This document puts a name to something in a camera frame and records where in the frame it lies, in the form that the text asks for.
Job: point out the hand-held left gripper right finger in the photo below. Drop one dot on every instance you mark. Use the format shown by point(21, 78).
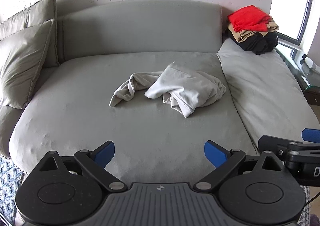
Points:
point(214, 153)

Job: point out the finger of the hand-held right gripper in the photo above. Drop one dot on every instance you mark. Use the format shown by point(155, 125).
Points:
point(271, 144)
point(311, 135)

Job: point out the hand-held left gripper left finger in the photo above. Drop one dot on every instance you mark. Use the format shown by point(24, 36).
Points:
point(106, 152)

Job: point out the white t-shirt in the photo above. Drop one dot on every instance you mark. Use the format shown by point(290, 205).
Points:
point(185, 85)

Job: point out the glass side table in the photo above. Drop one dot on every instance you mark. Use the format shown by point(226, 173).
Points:
point(303, 78)

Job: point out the white cylindrical device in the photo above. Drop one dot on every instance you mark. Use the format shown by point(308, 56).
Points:
point(311, 63)

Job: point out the black folded cloth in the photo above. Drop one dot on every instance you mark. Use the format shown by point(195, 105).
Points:
point(260, 44)

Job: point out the tan folded cloth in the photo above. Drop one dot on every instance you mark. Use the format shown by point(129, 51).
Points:
point(246, 35)

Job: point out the grey sofa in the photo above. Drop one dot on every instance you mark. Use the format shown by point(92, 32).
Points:
point(125, 40)

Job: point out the grey cushion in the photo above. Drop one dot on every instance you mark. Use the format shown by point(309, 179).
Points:
point(37, 12)
point(22, 60)

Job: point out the red folded cloth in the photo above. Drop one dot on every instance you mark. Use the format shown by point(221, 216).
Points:
point(247, 17)

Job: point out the window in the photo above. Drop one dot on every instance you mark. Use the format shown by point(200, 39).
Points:
point(287, 3)

